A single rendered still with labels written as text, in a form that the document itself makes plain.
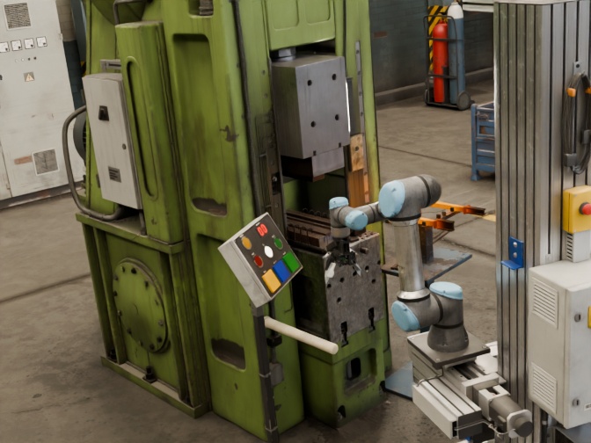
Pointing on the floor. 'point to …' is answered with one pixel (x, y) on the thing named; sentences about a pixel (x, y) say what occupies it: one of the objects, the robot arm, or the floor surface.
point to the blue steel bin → (483, 139)
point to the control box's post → (265, 372)
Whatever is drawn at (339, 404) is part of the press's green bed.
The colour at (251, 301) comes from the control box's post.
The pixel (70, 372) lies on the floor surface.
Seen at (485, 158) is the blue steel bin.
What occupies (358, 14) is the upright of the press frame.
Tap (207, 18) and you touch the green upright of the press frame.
